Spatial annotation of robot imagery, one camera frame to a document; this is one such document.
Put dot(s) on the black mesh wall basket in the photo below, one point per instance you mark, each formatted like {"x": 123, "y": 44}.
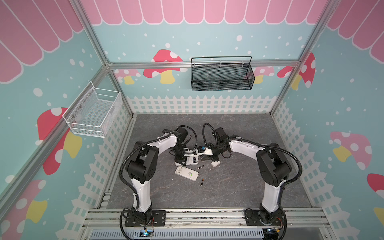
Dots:
{"x": 228, "y": 73}

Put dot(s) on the white mesh wall basket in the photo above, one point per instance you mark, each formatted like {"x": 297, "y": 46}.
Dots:
{"x": 93, "y": 112}

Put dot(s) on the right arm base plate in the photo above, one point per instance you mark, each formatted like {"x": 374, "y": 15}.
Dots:
{"x": 264, "y": 218}

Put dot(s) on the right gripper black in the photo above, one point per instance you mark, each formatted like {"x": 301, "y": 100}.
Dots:
{"x": 212, "y": 151}

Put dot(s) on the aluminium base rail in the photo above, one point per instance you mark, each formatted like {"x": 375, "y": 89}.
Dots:
{"x": 301, "y": 223}

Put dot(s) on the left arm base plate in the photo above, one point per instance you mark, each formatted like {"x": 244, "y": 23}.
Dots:
{"x": 156, "y": 218}

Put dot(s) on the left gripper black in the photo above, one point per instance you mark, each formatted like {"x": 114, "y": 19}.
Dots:
{"x": 180, "y": 159}

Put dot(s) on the white remote control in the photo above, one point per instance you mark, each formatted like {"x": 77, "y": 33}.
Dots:
{"x": 192, "y": 160}
{"x": 187, "y": 173}

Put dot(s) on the white battery cover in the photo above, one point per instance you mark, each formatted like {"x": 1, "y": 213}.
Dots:
{"x": 215, "y": 163}

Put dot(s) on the white slotted cable duct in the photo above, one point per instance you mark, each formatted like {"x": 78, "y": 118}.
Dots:
{"x": 197, "y": 234}

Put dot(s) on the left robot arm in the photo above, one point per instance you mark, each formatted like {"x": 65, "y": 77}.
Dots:
{"x": 139, "y": 167}

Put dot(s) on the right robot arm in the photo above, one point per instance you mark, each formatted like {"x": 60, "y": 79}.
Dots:
{"x": 278, "y": 168}

